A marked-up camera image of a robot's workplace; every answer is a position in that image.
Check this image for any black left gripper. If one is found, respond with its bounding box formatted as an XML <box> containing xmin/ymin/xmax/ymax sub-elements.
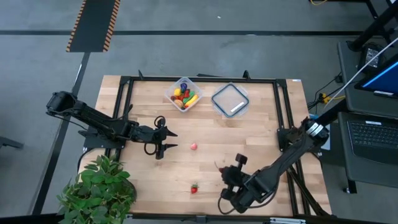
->
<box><xmin>133</xmin><ymin>119</ymin><xmax>178</xmax><ymax>160</ymax></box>

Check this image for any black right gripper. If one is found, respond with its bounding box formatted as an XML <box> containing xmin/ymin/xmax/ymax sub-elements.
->
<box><xmin>221</xmin><ymin>153</ymin><xmax>271</xmax><ymax>215</ymax></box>

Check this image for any yellow toy banana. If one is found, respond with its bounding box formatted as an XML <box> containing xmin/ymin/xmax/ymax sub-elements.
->
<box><xmin>185</xmin><ymin>94</ymin><xmax>199</xmax><ymax>108</ymax></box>

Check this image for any green toy cucumber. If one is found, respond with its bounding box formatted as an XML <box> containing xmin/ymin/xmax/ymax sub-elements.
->
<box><xmin>183</xmin><ymin>90</ymin><xmax>196</xmax><ymax>104</ymax></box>

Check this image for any clear plastic tupperware container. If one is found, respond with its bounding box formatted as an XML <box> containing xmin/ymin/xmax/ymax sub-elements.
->
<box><xmin>164</xmin><ymin>76</ymin><xmax>203</xmax><ymax>113</ymax></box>

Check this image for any blue-rimmed clear tupperware lid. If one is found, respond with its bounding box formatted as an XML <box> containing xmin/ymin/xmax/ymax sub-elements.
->
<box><xmin>210</xmin><ymin>82</ymin><xmax>251</xmax><ymax>119</ymax></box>

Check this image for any green leafy plant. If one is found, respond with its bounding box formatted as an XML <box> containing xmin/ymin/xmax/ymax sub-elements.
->
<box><xmin>55</xmin><ymin>154</ymin><xmax>137</xmax><ymax>224</ymax></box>

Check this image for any white paper sheet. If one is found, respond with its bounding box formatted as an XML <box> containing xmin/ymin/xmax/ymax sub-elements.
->
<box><xmin>322</xmin><ymin>124</ymin><xmax>331</xmax><ymax>151</ymax></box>

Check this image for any black orange-striped floor mat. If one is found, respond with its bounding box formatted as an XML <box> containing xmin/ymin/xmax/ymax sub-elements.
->
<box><xmin>65</xmin><ymin>0</ymin><xmax>121</xmax><ymax>53</ymax></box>

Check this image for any dark grey side desk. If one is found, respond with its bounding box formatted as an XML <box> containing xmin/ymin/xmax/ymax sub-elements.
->
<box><xmin>337</xmin><ymin>40</ymin><xmax>398</xmax><ymax>190</ymax></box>

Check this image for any black laptop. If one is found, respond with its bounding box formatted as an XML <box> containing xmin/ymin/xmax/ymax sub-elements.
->
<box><xmin>337</xmin><ymin>111</ymin><xmax>398</xmax><ymax>189</ymax></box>

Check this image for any dark chair leg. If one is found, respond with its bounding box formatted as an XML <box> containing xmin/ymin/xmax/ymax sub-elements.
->
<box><xmin>0</xmin><ymin>136</ymin><xmax>25</xmax><ymax>150</ymax></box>

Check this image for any monitor with blue screen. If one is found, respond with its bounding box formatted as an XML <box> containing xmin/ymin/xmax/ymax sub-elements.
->
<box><xmin>354</xmin><ymin>55</ymin><xmax>398</xmax><ymax>100</ymax></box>

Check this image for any black power adapter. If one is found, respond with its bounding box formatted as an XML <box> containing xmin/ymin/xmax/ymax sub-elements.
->
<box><xmin>357</xmin><ymin>43</ymin><xmax>385</xmax><ymax>72</ymax></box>

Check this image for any black floor stand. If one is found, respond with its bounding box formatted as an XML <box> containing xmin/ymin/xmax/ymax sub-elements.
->
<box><xmin>348</xmin><ymin>0</ymin><xmax>398</xmax><ymax>52</ymax></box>

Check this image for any black aluminium table frame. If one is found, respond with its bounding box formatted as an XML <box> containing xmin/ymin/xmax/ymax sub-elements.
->
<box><xmin>77</xmin><ymin>70</ymin><xmax>332</xmax><ymax>224</ymax></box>

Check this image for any white bracket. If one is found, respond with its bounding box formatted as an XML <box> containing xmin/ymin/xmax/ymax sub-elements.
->
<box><xmin>269</xmin><ymin>217</ymin><xmax>307</xmax><ymax>224</ymax></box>

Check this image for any white cable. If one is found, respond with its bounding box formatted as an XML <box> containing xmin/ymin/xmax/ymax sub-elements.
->
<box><xmin>323</xmin><ymin>37</ymin><xmax>398</xmax><ymax>108</ymax></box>

